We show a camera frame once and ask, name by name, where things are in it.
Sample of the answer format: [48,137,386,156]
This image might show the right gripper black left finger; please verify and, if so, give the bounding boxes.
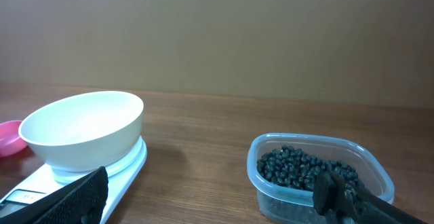
[1,166,109,224]

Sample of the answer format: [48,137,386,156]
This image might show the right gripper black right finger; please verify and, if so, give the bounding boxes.
[313,172,425,224]

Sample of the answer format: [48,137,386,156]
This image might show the pink scoop with blue handle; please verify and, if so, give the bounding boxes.
[1,120,27,157]

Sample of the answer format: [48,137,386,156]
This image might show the white digital kitchen scale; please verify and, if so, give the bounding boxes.
[1,138,147,223]

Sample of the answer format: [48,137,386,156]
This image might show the white bowl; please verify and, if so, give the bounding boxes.
[18,91,144,172]

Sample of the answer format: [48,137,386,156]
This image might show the black beans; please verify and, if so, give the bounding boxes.
[256,145,364,191]

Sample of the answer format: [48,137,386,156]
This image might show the clear plastic container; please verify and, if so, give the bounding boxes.
[247,133,395,223]

